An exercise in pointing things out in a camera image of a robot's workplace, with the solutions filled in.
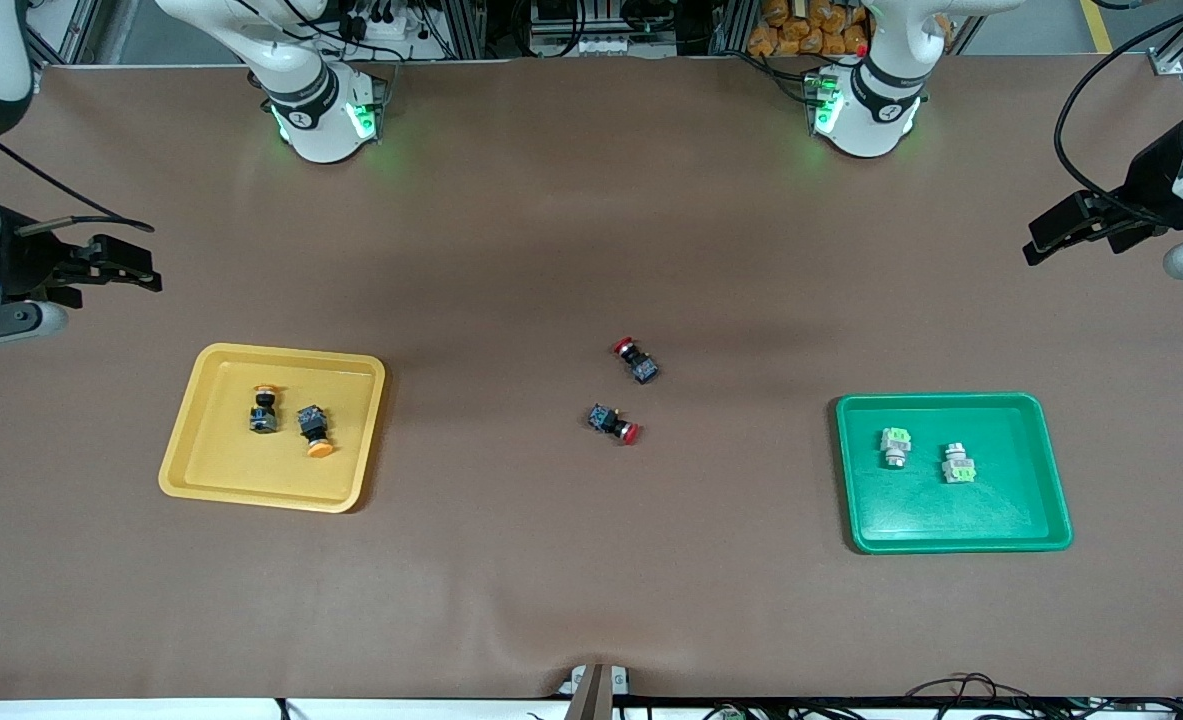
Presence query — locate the green plastic tray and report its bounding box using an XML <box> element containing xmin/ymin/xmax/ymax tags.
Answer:
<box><xmin>835</xmin><ymin>392</ymin><xmax>1074</xmax><ymax>555</ymax></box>

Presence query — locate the yellow plastic tray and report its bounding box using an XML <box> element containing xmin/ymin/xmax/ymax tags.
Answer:
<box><xmin>158</xmin><ymin>343</ymin><xmax>387</xmax><ymax>514</ymax></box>

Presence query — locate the power strip with black plugs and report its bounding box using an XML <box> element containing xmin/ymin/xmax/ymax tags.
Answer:
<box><xmin>346</xmin><ymin>0</ymin><xmax>422</xmax><ymax>46</ymax></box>

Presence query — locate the brown table mat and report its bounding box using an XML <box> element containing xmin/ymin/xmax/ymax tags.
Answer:
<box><xmin>0</xmin><ymin>55</ymin><xmax>1183</xmax><ymax>701</ymax></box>

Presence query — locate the orange items pile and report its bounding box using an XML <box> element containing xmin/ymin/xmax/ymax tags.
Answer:
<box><xmin>748</xmin><ymin>0</ymin><xmax>870</xmax><ymax>58</ymax></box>

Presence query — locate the white power strip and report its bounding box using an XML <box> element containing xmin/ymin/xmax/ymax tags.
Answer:
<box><xmin>573</xmin><ymin>36</ymin><xmax>674</xmax><ymax>57</ymax></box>

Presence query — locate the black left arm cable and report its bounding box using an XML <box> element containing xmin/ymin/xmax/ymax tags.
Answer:
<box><xmin>1053</xmin><ymin>0</ymin><xmax>1183</xmax><ymax>211</ymax></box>

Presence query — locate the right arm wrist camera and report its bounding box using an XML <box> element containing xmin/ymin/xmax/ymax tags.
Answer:
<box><xmin>0</xmin><ymin>298</ymin><xmax>70</xmax><ymax>353</ymax></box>

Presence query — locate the black cable bundle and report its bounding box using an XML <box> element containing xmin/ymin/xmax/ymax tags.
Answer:
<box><xmin>901</xmin><ymin>672</ymin><xmax>1183</xmax><ymax>720</ymax></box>

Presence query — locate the red mushroom push button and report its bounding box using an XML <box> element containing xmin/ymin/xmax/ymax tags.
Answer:
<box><xmin>587</xmin><ymin>403</ymin><xmax>642</xmax><ymax>447</ymax></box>
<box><xmin>612</xmin><ymin>337</ymin><xmax>661</xmax><ymax>386</ymax></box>

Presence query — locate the yellow push button switch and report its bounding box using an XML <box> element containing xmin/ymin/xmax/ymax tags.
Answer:
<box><xmin>249</xmin><ymin>383</ymin><xmax>284</xmax><ymax>436</ymax></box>
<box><xmin>297</xmin><ymin>404</ymin><xmax>336</xmax><ymax>460</ymax></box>

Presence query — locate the metal table clamp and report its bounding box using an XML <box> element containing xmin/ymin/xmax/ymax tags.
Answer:
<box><xmin>555</xmin><ymin>663</ymin><xmax>632</xmax><ymax>720</ymax></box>

